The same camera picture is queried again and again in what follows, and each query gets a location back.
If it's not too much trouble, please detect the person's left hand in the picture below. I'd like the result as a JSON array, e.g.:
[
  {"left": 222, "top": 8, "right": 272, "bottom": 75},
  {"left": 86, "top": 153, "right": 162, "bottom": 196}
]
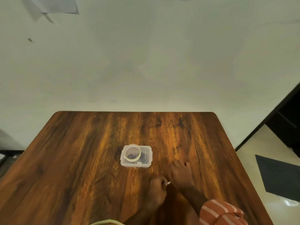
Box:
[{"left": 147, "top": 175, "right": 168, "bottom": 209}]

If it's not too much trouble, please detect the person's right hand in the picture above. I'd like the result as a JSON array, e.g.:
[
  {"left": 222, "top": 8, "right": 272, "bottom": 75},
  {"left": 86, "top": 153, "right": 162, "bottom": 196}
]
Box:
[{"left": 168, "top": 160, "right": 195, "bottom": 188}]

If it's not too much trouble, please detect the person's right forearm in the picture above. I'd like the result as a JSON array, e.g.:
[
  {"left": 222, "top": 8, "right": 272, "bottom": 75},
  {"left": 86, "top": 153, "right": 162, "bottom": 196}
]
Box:
[{"left": 177, "top": 184, "right": 210, "bottom": 216}]

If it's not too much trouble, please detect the clear plastic container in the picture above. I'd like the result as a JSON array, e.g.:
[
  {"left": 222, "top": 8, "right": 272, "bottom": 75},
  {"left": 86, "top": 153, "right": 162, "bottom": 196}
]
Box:
[{"left": 120, "top": 145, "right": 153, "bottom": 168}]

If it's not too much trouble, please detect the clear tape roll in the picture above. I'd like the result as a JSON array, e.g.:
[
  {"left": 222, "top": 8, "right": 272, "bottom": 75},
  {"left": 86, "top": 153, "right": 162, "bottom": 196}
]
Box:
[{"left": 123, "top": 144, "right": 142, "bottom": 161}]

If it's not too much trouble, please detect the orange striped sleeve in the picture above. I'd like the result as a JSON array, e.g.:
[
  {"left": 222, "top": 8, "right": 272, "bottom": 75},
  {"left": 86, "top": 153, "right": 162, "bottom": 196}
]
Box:
[{"left": 199, "top": 199, "right": 249, "bottom": 225}]

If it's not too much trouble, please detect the dark floor mat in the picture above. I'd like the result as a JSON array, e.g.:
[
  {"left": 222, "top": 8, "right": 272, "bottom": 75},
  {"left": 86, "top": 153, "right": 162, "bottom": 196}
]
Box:
[{"left": 255, "top": 155, "right": 300, "bottom": 202}]

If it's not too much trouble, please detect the dark cabinet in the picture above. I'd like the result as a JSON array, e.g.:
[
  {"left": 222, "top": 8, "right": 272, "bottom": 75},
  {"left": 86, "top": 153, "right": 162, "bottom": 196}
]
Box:
[{"left": 235, "top": 83, "right": 300, "bottom": 158}]

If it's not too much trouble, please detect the white paper sheet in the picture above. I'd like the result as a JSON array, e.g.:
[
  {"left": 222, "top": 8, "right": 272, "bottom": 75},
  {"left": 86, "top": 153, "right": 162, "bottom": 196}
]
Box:
[{"left": 20, "top": 0, "right": 80, "bottom": 24}]

